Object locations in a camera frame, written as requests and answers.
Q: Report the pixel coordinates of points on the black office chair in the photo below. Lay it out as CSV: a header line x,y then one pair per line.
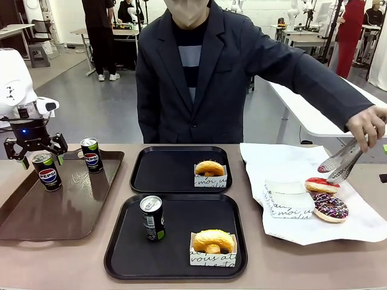
x,y
40,31

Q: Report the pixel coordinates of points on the chocolate sprinkle donut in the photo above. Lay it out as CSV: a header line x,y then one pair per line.
x,y
331,208

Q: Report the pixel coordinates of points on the large black plastic tray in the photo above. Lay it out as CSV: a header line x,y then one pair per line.
x,y
175,259

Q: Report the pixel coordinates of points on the white paper sheet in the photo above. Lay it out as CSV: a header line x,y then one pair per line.
x,y
284,160

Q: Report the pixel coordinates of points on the background work table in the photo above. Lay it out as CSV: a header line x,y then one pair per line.
x,y
81,31

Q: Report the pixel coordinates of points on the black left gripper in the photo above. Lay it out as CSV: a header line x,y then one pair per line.
x,y
28,136

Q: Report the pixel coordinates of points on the white printed paper box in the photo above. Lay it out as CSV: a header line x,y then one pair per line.
x,y
290,207
284,186

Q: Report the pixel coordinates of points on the standing person in black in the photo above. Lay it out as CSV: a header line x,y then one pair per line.
x,y
101,39

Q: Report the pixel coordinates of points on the seated person in black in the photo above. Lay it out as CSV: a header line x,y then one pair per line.
x,y
373,15

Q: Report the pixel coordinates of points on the red glazed donut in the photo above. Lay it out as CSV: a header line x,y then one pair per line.
x,y
320,185

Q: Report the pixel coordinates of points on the large white table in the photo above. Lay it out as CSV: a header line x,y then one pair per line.
x,y
314,121

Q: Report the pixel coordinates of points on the person's left forearm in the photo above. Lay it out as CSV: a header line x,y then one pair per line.
x,y
329,87

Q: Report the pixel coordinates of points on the person's left hand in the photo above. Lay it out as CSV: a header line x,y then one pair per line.
x,y
367,121

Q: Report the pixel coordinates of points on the small black plastic tray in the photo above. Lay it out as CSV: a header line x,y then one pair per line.
x,y
166,172

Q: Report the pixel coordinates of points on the black Pepsi can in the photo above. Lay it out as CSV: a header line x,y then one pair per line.
x,y
48,175
152,219
92,157

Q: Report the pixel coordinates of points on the person in navy blazer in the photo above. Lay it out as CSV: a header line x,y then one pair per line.
x,y
205,90

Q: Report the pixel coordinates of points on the white background table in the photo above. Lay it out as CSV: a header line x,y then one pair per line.
x,y
299,40

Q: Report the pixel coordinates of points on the grey plastic stool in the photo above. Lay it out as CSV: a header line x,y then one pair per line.
x,y
39,56

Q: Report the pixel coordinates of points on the person's right forearm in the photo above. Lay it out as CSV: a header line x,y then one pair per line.
x,y
145,124

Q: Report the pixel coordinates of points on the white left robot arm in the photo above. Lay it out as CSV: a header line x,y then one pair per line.
x,y
15,87

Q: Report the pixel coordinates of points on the black tripod stand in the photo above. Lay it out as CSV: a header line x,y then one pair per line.
x,y
331,30

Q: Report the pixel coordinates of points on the light wooden desk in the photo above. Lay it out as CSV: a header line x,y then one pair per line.
x,y
15,28

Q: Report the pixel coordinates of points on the metal serving tongs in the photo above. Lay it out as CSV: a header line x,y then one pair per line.
x,y
341,163

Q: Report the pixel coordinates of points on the grey round stool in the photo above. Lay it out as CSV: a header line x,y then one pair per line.
x,y
251,84

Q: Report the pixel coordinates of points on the yellow glazed donut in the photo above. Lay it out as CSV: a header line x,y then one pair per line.
x,y
211,238
210,167

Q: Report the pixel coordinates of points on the brown plastic tray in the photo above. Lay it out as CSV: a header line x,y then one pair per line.
x,y
60,208

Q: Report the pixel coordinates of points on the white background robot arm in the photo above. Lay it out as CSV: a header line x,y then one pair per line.
x,y
293,13

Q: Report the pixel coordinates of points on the person in red apron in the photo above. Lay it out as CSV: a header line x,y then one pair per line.
x,y
349,36

